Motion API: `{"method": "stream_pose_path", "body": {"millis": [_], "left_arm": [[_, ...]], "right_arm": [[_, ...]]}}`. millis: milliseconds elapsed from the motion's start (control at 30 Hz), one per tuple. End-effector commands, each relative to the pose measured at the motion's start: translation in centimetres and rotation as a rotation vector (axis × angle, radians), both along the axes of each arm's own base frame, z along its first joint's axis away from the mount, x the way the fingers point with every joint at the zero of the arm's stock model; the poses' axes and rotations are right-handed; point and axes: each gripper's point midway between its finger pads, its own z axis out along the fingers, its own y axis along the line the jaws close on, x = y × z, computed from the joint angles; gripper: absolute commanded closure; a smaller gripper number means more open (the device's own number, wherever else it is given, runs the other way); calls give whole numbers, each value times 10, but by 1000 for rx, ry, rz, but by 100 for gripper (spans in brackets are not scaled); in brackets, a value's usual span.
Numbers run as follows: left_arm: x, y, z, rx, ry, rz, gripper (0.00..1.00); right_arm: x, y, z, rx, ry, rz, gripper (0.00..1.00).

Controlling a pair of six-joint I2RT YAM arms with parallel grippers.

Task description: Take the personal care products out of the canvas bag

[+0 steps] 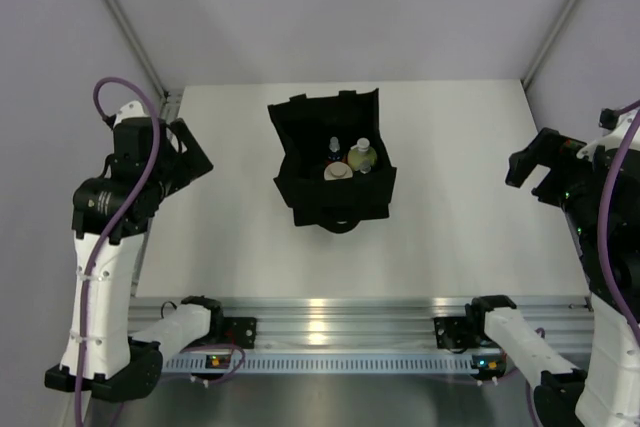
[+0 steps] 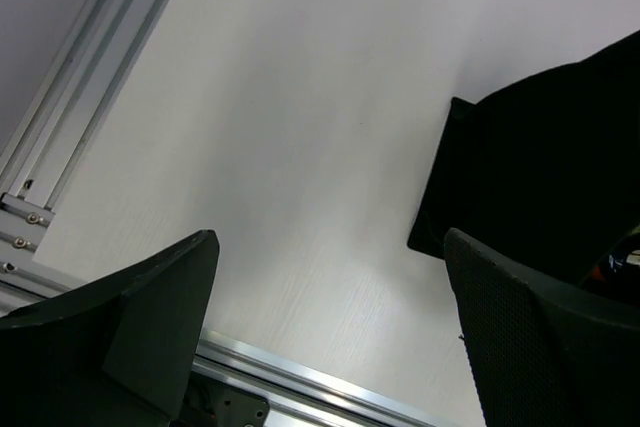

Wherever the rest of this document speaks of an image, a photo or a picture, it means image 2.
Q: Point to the black canvas bag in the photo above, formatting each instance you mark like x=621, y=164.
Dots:
x=545, y=170

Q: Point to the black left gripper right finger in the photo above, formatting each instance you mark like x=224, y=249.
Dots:
x=542, y=352

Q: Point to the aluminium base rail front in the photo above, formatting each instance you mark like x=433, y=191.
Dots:
x=297, y=395

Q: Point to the aluminium frame rail left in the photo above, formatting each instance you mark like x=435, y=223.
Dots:
x=42, y=152

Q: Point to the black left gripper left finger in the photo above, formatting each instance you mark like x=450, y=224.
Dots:
x=117, y=351

